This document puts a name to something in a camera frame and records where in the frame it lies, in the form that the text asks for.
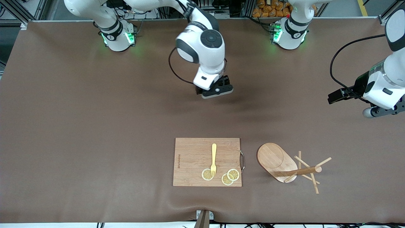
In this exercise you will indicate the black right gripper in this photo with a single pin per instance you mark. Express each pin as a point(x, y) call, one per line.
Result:
point(225, 80)

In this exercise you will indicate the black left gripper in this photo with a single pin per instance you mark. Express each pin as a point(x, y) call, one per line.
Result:
point(359, 85)

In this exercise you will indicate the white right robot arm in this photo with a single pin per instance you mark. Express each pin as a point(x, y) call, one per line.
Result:
point(202, 47)

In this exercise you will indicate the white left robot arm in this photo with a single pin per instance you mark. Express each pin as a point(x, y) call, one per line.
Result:
point(386, 82)

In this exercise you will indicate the wooden mug tree rack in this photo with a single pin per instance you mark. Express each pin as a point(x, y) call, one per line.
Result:
point(272, 158)

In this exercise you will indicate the grey socket strip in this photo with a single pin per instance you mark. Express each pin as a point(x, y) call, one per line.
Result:
point(223, 15)

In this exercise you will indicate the yellow plastic fork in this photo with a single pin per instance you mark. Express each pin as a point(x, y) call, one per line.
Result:
point(214, 155)

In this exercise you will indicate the orange snack packets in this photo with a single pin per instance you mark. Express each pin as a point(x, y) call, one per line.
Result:
point(269, 9)

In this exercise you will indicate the lemon slice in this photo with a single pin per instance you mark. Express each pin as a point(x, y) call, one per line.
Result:
point(233, 174)
point(225, 181)
point(205, 174)

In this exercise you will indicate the white power strip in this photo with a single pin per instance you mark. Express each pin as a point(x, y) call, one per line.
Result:
point(142, 14)

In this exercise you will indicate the large table cover mat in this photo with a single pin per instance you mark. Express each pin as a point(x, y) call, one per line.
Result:
point(95, 126)

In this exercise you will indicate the metal table edge clamp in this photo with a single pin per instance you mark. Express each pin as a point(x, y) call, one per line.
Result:
point(204, 220)

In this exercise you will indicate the metal corner bracket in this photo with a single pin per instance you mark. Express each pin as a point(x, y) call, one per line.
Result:
point(23, 25)
point(384, 21)

